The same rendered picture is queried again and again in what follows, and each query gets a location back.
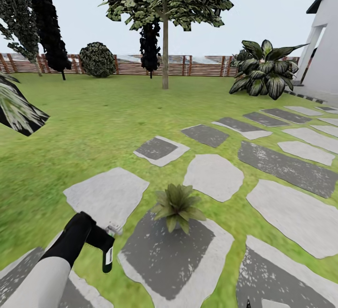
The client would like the insectifuge atomizer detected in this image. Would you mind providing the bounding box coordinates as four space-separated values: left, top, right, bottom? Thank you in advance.
102 245 113 273

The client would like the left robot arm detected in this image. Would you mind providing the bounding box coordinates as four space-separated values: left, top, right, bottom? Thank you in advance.
0 211 122 308

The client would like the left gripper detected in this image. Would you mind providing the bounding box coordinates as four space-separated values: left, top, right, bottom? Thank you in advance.
89 227 114 253

